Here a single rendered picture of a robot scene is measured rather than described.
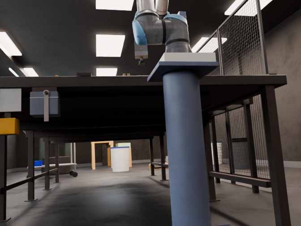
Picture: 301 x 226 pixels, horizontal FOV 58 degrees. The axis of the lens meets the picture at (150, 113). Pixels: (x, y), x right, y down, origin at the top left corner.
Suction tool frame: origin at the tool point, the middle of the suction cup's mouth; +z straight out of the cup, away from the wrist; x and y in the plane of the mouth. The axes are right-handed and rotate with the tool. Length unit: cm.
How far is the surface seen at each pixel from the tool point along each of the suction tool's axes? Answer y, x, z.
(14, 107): 66, 34, 30
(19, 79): 63, 34, 16
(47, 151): 153, -261, 48
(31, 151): 137, -162, 49
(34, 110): 55, 35, 33
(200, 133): -24, 51, 50
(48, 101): 49, 34, 28
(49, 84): 49, 32, 19
